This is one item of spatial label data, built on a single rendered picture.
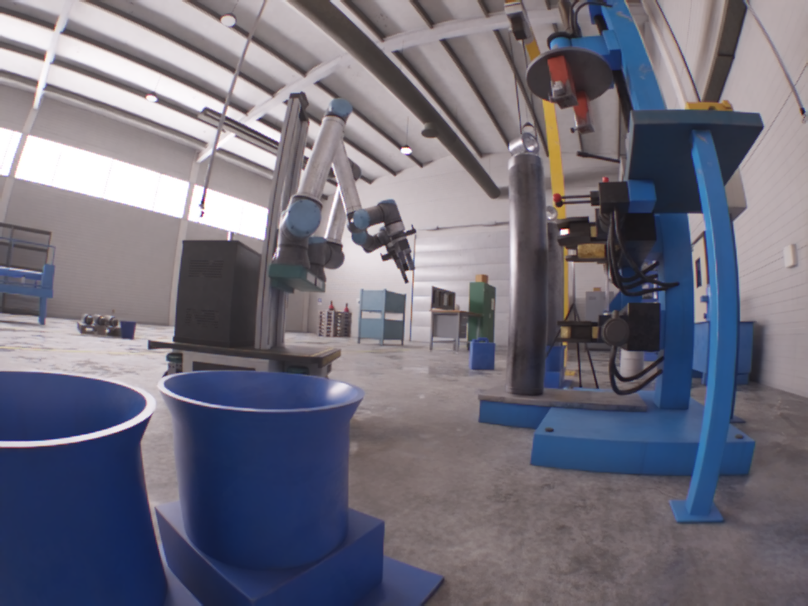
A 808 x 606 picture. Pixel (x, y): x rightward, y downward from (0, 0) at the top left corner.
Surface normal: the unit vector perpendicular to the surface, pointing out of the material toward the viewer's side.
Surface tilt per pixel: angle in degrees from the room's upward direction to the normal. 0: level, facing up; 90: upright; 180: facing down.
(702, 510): 90
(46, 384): 62
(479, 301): 90
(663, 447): 90
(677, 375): 90
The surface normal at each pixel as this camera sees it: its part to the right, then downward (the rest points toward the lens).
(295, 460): 0.65, -0.02
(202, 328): 0.05, -0.07
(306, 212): 0.44, 0.04
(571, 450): -0.51, -0.09
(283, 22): 0.05, 0.99
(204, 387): 0.86, -0.44
